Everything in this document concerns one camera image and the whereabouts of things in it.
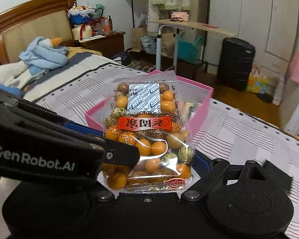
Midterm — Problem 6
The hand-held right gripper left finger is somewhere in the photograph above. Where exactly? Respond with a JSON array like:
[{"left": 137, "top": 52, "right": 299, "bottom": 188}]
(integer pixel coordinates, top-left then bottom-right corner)
[{"left": 90, "top": 183, "right": 116, "bottom": 203}]

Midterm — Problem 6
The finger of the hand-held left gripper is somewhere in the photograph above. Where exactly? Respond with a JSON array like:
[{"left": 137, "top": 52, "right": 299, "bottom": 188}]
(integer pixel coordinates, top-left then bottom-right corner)
[
  {"left": 62, "top": 121, "right": 104, "bottom": 138},
  {"left": 103, "top": 139, "right": 140, "bottom": 168}
]

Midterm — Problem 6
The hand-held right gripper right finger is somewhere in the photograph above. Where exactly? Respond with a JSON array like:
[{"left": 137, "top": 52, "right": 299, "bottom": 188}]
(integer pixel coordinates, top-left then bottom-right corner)
[{"left": 181, "top": 152, "right": 268, "bottom": 201}]

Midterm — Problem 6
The clear coated peanut bag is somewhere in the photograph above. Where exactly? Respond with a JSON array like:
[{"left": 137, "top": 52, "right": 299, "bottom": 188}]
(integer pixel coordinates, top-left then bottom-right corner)
[{"left": 101, "top": 76, "right": 198, "bottom": 195}]

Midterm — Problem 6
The pink cardboard box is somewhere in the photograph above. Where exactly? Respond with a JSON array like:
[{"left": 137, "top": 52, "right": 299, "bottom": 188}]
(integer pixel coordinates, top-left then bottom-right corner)
[{"left": 85, "top": 70, "right": 214, "bottom": 143}]

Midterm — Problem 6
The striped bed sheet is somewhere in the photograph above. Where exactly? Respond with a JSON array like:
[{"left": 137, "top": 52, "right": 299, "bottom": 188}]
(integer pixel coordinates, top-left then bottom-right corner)
[{"left": 35, "top": 62, "right": 299, "bottom": 239}]

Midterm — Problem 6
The grey yellow duvet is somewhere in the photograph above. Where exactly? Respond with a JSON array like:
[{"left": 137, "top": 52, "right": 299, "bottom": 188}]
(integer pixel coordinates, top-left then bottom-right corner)
[{"left": 22, "top": 47, "right": 110, "bottom": 102}]

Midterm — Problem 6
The white plush goose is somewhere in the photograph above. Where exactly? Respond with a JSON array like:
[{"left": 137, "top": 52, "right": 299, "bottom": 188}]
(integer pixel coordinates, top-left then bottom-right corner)
[{"left": 0, "top": 37, "right": 63, "bottom": 88}]

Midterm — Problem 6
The black bag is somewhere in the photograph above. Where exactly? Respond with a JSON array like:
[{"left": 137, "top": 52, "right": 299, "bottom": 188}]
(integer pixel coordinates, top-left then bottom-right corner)
[{"left": 112, "top": 52, "right": 133, "bottom": 67}]

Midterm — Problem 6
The light blue blanket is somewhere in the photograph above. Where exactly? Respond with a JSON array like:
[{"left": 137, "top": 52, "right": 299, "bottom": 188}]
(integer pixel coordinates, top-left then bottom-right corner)
[{"left": 18, "top": 38, "right": 69, "bottom": 75}]

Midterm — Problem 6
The wooden nightstand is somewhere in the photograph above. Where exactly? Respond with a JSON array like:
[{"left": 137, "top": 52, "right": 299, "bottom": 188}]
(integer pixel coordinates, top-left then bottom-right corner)
[{"left": 74, "top": 31, "right": 127, "bottom": 58}]

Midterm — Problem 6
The cream gift box red ribbon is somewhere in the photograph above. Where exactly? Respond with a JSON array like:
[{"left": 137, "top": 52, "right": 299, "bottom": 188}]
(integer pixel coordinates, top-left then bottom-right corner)
[{"left": 72, "top": 24, "right": 94, "bottom": 41}]

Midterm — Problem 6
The colourful box with bags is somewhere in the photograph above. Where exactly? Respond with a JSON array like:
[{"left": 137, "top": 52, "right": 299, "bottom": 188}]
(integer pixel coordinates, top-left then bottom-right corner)
[{"left": 246, "top": 64, "right": 269, "bottom": 94}]

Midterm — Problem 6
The red printed box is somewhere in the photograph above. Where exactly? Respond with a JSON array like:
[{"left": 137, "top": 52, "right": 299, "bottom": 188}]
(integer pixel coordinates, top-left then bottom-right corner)
[{"left": 91, "top": 18, "right": 105, "bottom": 36}]

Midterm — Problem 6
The brown paper bag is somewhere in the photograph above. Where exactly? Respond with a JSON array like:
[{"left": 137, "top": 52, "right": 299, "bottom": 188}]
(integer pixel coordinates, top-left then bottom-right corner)
[
  {"left": 132, "top": 26, "right": 149, "bottom": 53},
  {"left": 160, "top": 31, "right": 178, "bottom": 58}
]

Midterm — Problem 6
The blue white plastic bag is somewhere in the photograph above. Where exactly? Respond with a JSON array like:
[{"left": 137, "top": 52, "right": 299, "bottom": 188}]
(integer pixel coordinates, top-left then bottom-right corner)
[{"left": 141, "top": 36, "right": 158, "bottom": 55}]

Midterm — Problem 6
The white printed package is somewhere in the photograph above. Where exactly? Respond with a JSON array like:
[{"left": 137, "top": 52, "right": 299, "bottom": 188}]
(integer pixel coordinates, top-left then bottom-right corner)
[{"left": 272, "top": 77, "right": 285, "bottom": 106}]

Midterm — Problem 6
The black suitcase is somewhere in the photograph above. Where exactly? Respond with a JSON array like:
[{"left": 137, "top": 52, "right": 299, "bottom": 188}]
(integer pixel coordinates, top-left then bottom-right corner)
[{"left": 216, "top": 37, "right": 256, "bottom": 92}]

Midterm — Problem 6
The blue white flower basket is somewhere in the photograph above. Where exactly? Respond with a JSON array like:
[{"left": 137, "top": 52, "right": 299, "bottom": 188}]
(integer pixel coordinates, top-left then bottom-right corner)
[{"left": 67, "top": 4, "right": 95, "bottom": 27}]

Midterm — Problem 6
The teal shopping bag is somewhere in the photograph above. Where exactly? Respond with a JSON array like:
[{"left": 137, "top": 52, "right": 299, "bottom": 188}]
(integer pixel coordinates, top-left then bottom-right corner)
[{"left": 177, "top": 36, "right": 203, "bottom": 64}]

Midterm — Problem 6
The wooden padded headboard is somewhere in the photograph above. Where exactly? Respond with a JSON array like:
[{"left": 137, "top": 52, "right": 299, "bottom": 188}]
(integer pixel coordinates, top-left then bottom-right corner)
[{"left": 0, "top": 0, "right": 77, "bottom": 66}]

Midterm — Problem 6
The green plastic bag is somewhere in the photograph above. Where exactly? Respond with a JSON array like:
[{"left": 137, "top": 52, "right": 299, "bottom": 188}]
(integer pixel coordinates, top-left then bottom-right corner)
[{"left": 94, "top": 3, "right": 107, "bottom": 18}]

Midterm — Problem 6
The white lace garment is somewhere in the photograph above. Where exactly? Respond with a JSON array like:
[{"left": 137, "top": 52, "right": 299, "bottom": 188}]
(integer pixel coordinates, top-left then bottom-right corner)
[{"left": 147, "top": 4, "right": 160, "bottom": 33}]

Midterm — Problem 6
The wooden folding table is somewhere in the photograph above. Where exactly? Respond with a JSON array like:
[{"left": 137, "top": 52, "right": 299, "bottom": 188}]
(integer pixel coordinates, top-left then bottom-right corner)
[{"left": 149, "top": 18, "right": 237, "bottom": 73}]

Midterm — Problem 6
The pink tissue box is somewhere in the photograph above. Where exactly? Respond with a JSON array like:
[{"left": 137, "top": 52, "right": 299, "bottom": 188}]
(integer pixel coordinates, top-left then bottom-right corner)
[{"left": 170, "top": 12, "right": 190, "bottom": 23}]

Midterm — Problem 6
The white wardrobe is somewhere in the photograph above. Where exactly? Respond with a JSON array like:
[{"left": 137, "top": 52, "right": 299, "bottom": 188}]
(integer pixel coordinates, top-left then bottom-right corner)
[{"left": 209, "top": 0, "right": 299, "bottom": 80}]

